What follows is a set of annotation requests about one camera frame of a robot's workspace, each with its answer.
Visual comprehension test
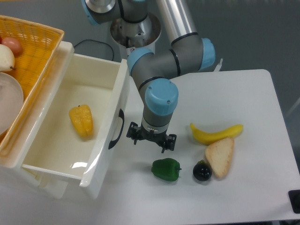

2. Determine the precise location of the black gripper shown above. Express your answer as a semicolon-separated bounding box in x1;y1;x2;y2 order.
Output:
126;122;177;153

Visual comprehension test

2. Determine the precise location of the white top drawer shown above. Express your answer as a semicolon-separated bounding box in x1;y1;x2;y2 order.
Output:
22;54;129;199

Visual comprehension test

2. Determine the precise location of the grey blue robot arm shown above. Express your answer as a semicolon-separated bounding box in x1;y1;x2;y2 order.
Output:
82;0;216;150

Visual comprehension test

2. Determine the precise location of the white drawer cabinet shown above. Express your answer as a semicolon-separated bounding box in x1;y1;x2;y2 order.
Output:
0;41;75;200

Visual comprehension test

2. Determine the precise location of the green bell pepper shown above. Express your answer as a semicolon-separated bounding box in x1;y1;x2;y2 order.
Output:
151;158;181;182

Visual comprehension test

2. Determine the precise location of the yellow banana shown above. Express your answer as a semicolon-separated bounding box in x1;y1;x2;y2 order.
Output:
189;123;244;145

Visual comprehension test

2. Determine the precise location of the bread slice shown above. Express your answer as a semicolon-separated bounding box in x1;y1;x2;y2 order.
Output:
205;137;235;178

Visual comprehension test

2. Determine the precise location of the yellow bell pepper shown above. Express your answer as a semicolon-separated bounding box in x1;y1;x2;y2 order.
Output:
68;105;93;138

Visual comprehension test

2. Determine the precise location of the white bowl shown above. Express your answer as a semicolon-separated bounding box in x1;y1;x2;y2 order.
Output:
0;72;23;135

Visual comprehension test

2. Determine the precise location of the orange woven basket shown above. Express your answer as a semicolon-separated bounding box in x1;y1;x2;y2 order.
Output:
0;15;64;157

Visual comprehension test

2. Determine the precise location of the black corner device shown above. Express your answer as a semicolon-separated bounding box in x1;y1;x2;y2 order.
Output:
288;189;300;214

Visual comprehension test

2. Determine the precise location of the white pear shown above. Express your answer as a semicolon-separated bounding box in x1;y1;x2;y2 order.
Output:
0;44;15;72

